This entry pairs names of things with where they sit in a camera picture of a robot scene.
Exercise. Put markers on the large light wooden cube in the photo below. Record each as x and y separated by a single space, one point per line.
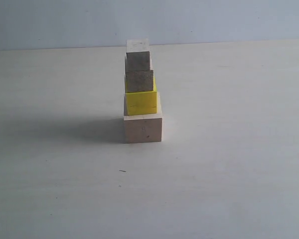
143 128

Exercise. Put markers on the yellow cube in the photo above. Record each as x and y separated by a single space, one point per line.
141 103

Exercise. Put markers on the medium wooden cube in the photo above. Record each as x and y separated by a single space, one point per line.
139 81

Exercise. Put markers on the small wooden cube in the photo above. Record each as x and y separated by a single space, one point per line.
138 55

